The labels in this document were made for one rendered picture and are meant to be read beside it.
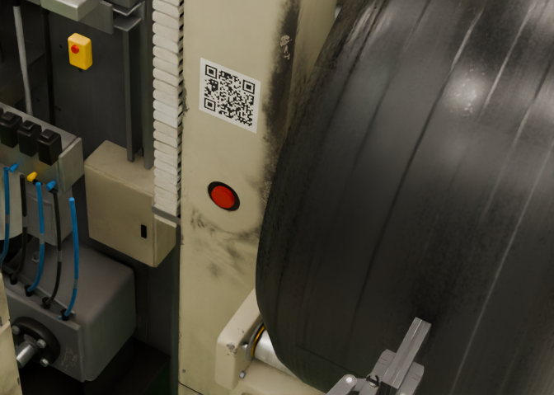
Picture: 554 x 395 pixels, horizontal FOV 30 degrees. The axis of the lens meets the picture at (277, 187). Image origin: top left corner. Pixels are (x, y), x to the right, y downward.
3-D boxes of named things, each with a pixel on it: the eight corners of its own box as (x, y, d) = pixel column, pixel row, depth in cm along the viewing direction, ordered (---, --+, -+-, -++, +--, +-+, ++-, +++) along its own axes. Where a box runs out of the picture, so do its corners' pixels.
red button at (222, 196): (210, 203, 127) (210, 185, 125) (218, 194, 128) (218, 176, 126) (231, 212, 126) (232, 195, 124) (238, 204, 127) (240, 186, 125)
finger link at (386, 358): (370, 410, 85) (337, 394, 86) (396, 362, 88) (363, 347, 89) (372, 402, 84) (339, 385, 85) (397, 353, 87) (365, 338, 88)
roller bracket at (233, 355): (213, 384, 131) (215, 338, 124) (347, 195, 157) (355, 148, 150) (235, 396, 130) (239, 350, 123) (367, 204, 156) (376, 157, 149)
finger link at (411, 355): (389, 384, 84) (397, 388, 84) (424, 319, 88) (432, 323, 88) (386, 402, 86) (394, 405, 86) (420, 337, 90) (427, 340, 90)
